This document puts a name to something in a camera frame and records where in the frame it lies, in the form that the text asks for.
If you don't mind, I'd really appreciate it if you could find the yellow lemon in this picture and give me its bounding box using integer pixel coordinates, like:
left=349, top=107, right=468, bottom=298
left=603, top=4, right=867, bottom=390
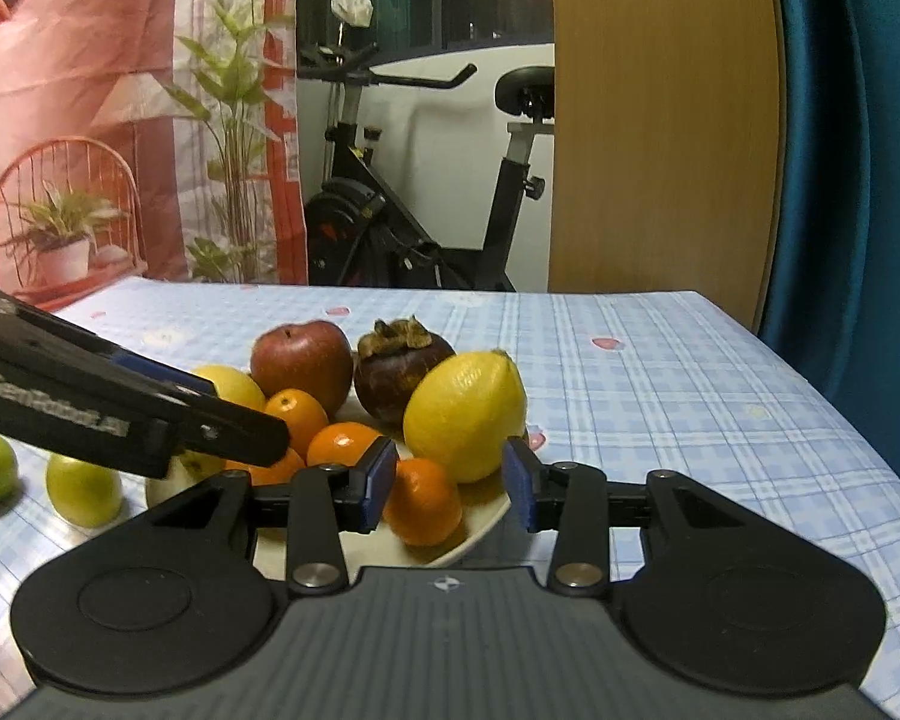
left=403, top=349, right=526, bottom=484
left=193, top=364, right=268, bottom=411

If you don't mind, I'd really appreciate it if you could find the orange tangerine front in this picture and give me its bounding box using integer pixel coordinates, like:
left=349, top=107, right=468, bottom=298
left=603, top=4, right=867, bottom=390
left=305, top=421, right=382, bottom=466

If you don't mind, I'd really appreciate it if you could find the small orange tangerine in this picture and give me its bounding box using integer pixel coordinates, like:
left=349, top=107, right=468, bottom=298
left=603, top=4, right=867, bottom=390
left=224, top=449, right=305, bottom=486

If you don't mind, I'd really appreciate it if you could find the red apple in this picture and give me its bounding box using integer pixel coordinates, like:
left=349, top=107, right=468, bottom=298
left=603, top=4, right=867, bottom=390
left=250, top=320, right=354, bottom=418

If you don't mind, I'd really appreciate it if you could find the dark purple mangosteen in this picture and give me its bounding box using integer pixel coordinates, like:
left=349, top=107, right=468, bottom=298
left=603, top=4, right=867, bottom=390
left=354, top=316, right=455, bottom=426

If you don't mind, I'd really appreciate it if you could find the brownish green orange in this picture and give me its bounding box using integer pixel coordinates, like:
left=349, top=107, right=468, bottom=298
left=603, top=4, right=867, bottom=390
left=144, top=450, right=226, bottom=507

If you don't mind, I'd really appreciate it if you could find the beige round plate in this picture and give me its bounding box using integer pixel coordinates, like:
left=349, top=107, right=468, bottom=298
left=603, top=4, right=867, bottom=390
left=253, top=388, right=514, bottom=582

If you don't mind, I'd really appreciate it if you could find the yellow green round fruit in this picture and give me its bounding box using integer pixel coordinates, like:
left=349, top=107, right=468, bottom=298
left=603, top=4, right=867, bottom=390
left=45, top=454, right=123, bottom=528

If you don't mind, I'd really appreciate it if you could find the black exercise bike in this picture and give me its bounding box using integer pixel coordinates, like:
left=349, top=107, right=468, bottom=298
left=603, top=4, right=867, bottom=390
left=297, top=44, right=554, bottom=291

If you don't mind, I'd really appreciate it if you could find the printed backdrop cloth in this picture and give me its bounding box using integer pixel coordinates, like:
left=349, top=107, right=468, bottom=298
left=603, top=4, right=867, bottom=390
left=0, top=0, right=308, bottom=309

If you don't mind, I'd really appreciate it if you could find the blue curtain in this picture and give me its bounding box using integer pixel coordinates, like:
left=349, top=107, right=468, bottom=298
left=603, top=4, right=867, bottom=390
left=759, top=0, right=900, bottom=479

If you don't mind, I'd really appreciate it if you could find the wooden door panel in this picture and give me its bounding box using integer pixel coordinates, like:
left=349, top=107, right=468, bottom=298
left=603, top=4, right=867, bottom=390
left=549, top=0, right=785, bottom=328

